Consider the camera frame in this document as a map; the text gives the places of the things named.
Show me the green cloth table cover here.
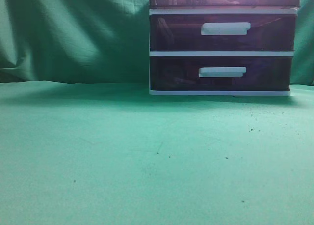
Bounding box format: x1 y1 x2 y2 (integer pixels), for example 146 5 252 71
0 0 314 225

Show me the white plastic drawer cabinet frame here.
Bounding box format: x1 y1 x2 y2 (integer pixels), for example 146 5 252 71
149 5 299 96

